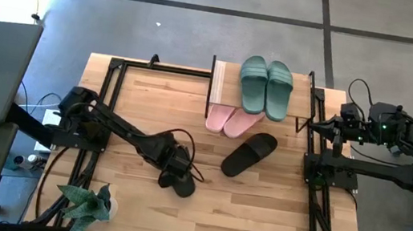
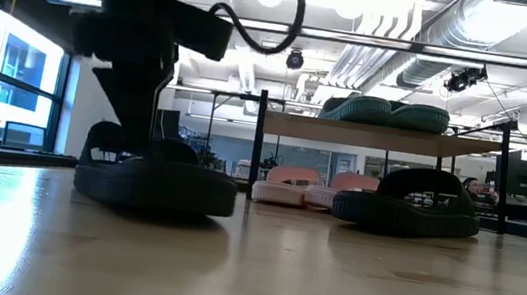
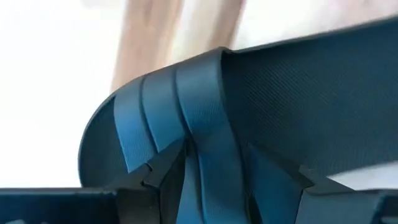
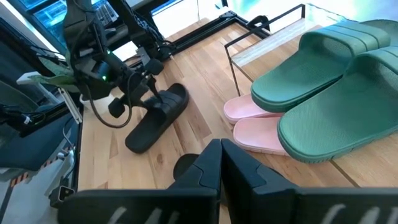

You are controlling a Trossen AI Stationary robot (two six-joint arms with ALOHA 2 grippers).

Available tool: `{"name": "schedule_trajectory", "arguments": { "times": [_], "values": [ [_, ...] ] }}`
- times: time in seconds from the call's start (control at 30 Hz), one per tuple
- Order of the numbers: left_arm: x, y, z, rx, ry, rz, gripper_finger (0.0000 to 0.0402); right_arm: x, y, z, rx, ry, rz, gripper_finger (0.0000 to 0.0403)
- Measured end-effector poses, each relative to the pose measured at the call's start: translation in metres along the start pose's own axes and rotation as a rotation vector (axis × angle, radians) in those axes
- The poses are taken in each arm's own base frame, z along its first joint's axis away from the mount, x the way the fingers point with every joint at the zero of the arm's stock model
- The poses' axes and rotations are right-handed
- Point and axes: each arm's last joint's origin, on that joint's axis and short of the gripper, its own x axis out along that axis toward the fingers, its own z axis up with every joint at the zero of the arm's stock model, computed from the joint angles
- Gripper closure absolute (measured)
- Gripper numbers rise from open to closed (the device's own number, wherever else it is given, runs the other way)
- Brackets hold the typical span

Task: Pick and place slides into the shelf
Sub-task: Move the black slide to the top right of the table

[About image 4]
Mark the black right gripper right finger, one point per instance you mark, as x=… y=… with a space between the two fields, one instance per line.
x=242 y=186

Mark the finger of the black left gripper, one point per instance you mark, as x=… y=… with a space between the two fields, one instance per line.
x=155 y=88

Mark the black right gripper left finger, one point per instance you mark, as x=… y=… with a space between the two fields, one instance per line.
x=205 y=174

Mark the pink slide sandal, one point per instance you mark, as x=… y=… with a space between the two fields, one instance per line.
x=239 y=109
x=258 y=137

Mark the green slide sandal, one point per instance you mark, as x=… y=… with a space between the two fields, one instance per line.
x=342 y=118
x=295 y=81

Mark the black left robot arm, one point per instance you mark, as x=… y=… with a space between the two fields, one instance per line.
x=84 y=31

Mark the potted green plant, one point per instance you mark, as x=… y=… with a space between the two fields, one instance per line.
x=56 y=80

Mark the silver aluminium bracket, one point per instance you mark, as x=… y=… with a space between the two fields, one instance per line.
x=71 y=105

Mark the black aluminium table frame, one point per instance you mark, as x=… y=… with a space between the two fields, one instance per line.
x=211 y=29

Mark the small black camera box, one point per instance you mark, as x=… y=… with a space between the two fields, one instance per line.
x=62 y=196

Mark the wooden shelf black metal frame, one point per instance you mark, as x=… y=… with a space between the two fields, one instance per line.
x=373 y=161

